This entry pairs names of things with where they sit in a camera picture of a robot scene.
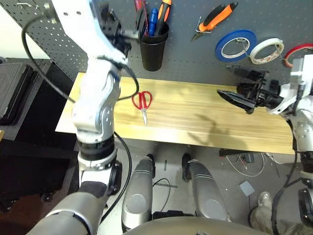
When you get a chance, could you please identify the grey foot pedal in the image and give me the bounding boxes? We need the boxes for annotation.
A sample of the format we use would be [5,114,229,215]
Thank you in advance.
[239,180,256,196]

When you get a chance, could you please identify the khaki trouser leg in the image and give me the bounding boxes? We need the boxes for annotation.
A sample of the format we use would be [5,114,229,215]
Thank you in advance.
[248,205,313,235]

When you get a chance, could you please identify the white sneaker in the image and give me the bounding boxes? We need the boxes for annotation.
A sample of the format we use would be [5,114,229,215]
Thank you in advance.
[257,191,273,212]

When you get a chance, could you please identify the metal peg hook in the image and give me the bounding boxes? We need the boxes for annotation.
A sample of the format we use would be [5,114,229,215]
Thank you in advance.
[16,1,38,9]

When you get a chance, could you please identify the black plastic cup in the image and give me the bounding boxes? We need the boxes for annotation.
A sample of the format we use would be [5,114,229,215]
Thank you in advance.
[139,22,170,72]

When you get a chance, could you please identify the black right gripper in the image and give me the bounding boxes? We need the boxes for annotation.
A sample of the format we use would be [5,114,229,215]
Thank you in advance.
[217,65,285,115]

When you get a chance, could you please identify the black ribbed equipment case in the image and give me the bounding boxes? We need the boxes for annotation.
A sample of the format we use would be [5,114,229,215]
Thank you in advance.
[0,57,52,142]

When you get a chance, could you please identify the silver robot leg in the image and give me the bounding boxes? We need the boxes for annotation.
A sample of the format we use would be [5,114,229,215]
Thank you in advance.
[181,152,229,221]
[121,154,157,232]

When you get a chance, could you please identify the blue handled screwdriver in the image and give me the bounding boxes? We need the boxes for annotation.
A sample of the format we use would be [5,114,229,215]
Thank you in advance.
[148,7,159,37]

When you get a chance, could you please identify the thin black floor cable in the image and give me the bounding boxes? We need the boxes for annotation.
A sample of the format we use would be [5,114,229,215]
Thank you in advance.
[152,178,172,214]

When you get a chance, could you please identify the red handled scissors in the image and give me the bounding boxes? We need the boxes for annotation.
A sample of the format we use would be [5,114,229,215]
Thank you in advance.
[132,91,153,127]

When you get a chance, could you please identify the grey robot torso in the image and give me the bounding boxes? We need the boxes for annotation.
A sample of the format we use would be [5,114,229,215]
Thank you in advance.
[122,216,268,235]

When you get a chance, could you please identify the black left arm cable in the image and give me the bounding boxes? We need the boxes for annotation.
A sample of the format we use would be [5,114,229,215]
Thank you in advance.
[21,14,140,104]

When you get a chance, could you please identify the silver left robot leg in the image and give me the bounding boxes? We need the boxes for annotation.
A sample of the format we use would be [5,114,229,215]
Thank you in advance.
[121,154,157,232]

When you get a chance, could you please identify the bent wire pliers holder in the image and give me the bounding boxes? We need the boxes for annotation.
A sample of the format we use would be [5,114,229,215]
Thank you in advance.
[195,16,213,33]

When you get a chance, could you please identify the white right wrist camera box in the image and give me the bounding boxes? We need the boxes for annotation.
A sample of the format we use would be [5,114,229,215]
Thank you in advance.
[267,54,313,116]

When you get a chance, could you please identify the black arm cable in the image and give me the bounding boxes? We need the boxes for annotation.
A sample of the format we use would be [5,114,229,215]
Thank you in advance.
[270,90,306,235]
[21,14,140,104]

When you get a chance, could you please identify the white tape roll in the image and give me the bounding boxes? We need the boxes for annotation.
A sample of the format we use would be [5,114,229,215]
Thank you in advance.
[249,37,285,65]

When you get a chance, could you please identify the grey perforated pegboard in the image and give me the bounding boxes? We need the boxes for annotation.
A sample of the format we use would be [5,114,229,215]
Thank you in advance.
[4,0,313,88]

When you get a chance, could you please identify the orange and black screwdriver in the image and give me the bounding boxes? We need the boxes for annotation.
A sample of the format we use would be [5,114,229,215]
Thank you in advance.
[154,0,173,36]

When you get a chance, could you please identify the blue tape roll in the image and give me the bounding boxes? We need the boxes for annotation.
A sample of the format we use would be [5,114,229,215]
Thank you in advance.
[215,29,258,62]

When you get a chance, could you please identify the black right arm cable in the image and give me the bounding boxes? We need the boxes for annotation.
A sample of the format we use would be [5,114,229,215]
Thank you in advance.
[270,90,306,235]

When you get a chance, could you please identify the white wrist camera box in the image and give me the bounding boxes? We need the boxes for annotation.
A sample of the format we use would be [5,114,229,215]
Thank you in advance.
[52,0,128,65]
[267,54,313,116]

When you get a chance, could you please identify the red tape roll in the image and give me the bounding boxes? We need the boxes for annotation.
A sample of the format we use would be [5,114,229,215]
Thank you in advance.
[283,43,313,68]

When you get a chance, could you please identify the orange and black pliers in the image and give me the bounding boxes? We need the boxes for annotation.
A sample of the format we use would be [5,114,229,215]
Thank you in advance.
[191,1,239,42]

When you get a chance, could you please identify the silver right robot leg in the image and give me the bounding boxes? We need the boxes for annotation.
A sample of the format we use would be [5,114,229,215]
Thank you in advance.
[181,152,229,221]

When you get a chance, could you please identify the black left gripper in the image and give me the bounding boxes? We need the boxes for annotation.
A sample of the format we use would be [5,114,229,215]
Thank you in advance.
[98,7,147,52]

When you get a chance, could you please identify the red handled screwdriver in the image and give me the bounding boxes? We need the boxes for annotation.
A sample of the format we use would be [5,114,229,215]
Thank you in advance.
[134,0,150,38]

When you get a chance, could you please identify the white floor cables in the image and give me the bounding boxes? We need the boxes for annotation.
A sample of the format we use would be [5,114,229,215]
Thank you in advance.
[225,153,281,178]

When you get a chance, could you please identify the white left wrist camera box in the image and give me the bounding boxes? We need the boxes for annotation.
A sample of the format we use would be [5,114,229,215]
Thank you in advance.
[52,0,128,65]

